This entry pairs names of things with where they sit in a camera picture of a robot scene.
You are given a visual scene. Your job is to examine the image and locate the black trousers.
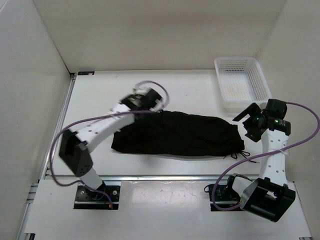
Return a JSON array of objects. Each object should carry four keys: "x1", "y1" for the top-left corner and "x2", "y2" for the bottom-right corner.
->
[{"x1": 111, "y1": 111, "x2": 251, "y2": 159}]

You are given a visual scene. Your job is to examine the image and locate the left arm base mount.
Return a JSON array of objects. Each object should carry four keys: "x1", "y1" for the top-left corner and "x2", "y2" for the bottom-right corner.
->
[{"x1": 73, "y1": 183, "x2": 121, "y2": 210}]

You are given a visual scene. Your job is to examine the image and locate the white plastic mesh basket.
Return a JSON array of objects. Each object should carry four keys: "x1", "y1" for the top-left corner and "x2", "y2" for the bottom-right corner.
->
[{"x1": 214, "y1": 56, "x2": 272, "y2": 113}]

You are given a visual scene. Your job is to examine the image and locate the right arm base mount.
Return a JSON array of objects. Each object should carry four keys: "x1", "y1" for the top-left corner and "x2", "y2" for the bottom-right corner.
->
[{"x1": 214, "y1": 173, "x2": 253, "y2": 208}]

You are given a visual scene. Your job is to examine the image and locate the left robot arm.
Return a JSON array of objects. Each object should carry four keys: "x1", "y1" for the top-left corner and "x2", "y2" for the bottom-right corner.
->
[{"x1": 59, "y1": 88, "x2": 163, "y2": 201}]

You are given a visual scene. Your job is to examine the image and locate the left aluminium rail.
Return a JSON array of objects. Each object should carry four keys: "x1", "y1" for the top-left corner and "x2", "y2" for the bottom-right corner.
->
[{"x1": 15, "y1": 72, "x2": 78, "y2": 240}]

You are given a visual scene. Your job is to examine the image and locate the front aluminium rail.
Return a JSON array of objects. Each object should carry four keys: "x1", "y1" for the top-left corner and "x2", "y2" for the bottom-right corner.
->
[{"x1": 47, "y1": 173, "x2": 236, "y2": 183}]

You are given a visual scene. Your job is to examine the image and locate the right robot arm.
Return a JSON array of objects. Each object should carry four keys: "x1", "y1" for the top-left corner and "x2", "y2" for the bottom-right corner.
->
[{"x1": 224, "y1": 99, "x2": 296, "y2": 222}]

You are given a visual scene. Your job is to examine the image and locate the aluminium rail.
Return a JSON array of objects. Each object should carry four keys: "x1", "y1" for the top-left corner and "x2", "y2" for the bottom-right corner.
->
[
  {"x1": 47, "y1": 173, "x2": 236, "y2": 183},
  {"x1": 254, "y1": 104, "x2": 291, "y2": 182},
  {"x1": 15, "y1": 72, "x2": 78, "y2": 240}
]

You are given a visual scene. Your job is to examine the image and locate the blue label sticker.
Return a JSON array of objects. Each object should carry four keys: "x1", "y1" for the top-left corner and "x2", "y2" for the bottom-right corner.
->
[{"x1": 77, "y1": 71, "x2": 95, "y2": 76}]

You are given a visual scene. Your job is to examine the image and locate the right aluminium rail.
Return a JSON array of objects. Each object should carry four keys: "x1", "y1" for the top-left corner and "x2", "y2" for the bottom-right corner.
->
[{"x1": 254, "y1": 104, "x2": 291, "y2": 182}]

